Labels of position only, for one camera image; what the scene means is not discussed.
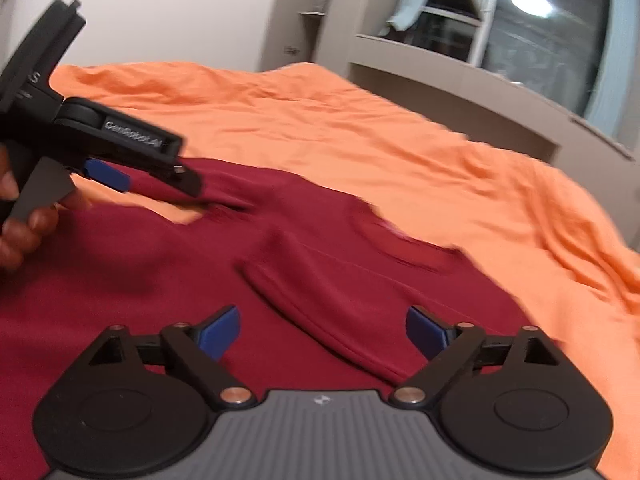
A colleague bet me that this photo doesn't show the dark red long-sleeve shirt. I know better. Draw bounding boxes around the dark red long-sleeve shirt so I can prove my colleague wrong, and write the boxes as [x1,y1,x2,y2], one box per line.
[1,159,527,479]

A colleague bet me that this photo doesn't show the person's left hand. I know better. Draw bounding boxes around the person's left hand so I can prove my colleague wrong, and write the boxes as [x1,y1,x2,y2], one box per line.
[0,144,91,271]

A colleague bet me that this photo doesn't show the orange bed sheet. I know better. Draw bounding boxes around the orange bed sheet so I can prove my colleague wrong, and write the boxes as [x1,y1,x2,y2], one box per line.
[51,62,639,479]

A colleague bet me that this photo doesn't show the grey built-in wardrobe unit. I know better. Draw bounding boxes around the grey built-in wardrobe unit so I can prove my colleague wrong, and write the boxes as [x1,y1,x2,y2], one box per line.
[259,0,639,247]

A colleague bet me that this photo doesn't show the window with open sash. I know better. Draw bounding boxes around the window with open sash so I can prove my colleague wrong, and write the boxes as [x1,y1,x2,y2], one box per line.
[381,0,610,115]

